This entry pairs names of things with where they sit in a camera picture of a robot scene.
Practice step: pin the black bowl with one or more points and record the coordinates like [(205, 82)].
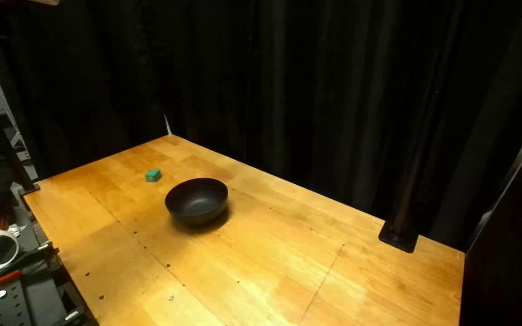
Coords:
[(196, 201)]

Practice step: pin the green cube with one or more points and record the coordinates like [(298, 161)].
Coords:
[(153, 176)]

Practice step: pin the black curtain backdrop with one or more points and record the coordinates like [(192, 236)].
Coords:
[(307, 89)]

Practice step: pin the black vertical pole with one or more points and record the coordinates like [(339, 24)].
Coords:
[(464, 131)]

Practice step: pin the dark panel with metal edge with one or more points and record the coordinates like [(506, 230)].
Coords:
[(491, 288)]

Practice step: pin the red handled tool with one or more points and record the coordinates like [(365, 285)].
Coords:
[(15, 270)]

